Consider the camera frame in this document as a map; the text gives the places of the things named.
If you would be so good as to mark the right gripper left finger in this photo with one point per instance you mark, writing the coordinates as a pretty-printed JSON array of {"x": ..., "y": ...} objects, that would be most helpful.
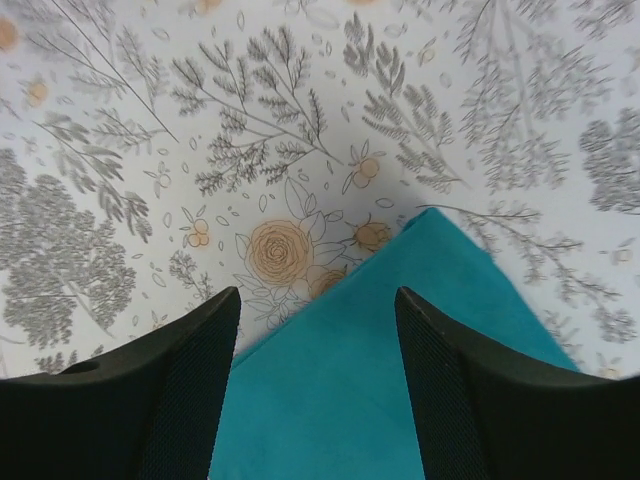
[{"x": 149, "y": 409}]

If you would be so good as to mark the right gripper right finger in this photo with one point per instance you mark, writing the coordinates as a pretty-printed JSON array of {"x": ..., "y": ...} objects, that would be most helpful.
[{"x": 485, "y": 411}]

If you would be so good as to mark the teal t shirt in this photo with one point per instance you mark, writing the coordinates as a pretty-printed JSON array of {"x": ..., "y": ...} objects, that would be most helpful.
[{"x": 325, "y": 395}]

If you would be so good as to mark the floral patterned table mat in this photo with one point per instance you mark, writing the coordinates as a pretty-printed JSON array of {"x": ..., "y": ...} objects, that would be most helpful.
[{"x": 155, "y": 152}]

